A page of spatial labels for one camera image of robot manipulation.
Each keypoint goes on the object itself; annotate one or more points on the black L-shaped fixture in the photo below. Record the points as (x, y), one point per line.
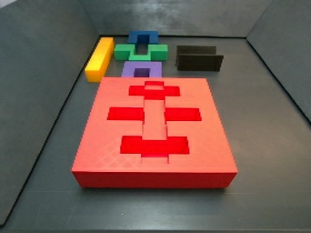
(198, 58)

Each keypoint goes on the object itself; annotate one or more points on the blue U-shaped block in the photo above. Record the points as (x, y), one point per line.
(143, 37)

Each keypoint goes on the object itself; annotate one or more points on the yellow long bar block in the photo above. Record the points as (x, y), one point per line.
(99, 60)

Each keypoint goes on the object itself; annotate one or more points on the purple U-shaped block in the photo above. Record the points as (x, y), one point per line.
(142, 69)

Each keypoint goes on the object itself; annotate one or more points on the green cross-shaped block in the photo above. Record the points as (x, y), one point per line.
(126, 53)

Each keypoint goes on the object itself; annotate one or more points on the red board with cutouts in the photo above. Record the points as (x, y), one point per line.
(154, 136)

